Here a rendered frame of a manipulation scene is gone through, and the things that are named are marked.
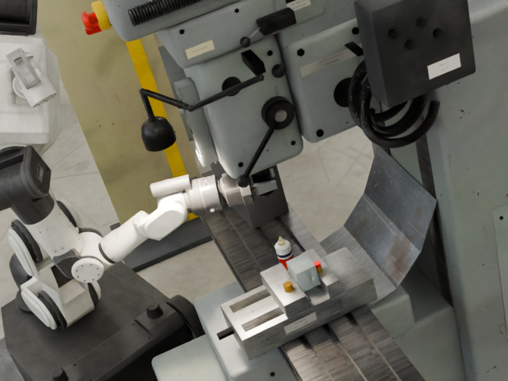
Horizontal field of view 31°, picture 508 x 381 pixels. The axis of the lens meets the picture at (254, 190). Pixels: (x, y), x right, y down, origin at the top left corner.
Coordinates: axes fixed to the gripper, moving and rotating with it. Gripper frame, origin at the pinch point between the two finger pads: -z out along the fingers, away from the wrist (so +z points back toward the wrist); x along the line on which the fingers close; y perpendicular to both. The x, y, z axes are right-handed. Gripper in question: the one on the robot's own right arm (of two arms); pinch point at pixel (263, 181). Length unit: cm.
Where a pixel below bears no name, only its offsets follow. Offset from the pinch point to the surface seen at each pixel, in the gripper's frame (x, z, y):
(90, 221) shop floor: 190, 97, 124
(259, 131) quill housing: -9.6, -2.7, -19.4
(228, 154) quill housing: -11.2, 5.3, -16.4
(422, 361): -9, -29, 63
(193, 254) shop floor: 143, 46, 124
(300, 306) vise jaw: -23.1, -1.7, 21.2
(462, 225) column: -12.3, -43.6, 18.1
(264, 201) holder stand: 24.8, 2.4, 23.0
